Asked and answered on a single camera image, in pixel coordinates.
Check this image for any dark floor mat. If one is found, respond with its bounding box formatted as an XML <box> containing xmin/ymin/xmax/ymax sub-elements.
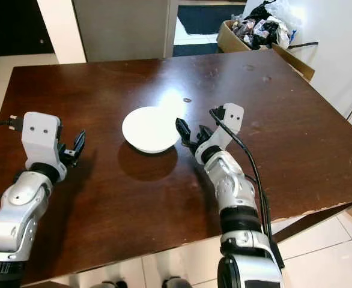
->
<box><xmin>177</xmin><ymin>5</ymin><xmax>246</xmax><ymax>35</ymax></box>

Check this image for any white round bowl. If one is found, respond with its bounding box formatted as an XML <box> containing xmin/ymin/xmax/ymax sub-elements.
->
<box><xmin>121</xmin><ymin>106</ymin><xmax>181</xmax><ymax>154</ymax></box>

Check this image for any grey right robot foot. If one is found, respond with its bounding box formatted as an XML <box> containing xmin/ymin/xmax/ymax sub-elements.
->
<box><xmin>166</xmin><ymin>277</ymin><xmax>193</xmax><ymax>288</ymax></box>

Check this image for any black door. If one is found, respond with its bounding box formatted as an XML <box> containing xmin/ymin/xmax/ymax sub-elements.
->
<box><xmin>0</xmin><ymin>0</ymin><xmax>54</xmax><ymax>58</ymax></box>

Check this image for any white plastic bag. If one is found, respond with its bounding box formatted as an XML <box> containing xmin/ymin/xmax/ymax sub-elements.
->
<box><xmin>265</xmin><ymin>0</ymin><xmax>304</xmax><ymax>32</ymax></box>

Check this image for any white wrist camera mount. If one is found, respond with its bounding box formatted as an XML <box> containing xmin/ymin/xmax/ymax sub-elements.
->
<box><xmin>210</xmin><ymin>103</ymin><xmax>245</xmax><ymax>151</ymax></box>
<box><xmin>22</xmin><ymin>112</ymin><xmax>62</xmax><ymax>169</ymax></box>

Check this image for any brown cardboard rubbish box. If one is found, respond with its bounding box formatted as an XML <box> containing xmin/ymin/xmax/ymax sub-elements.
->
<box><xmin>216</xmin><ymin>20</ymin><xmax>317</xmax><ymax>82</ymax></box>

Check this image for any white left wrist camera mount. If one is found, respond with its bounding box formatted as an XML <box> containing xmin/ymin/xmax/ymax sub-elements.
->
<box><xmin>22</xmin><ymin>112</ymin><xmax>62</xmax><ymax>169</ymax></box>

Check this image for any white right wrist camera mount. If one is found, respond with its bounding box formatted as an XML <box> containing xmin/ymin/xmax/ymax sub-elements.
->
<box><xmin>210</xmin><ymin>103</ymin><xmax>245</xmax><ymax>151</ymax></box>

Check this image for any black rod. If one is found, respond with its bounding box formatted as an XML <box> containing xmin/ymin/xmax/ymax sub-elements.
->
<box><xmin>289</xmin><ymin>41</ymin><xmax>319</xmax><ymax>50</ymax></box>

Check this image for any grey door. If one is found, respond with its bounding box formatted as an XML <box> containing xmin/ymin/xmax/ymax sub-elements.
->
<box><xmin>72</xmin><ymin>0</ymin><xmax>180</xmax><ymax>64</ymax></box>

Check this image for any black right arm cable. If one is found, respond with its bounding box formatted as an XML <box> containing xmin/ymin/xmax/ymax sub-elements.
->
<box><xmin>210</xmin><ymin>107</ymin><xmax>285</xmax><ymax>268</ymax></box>

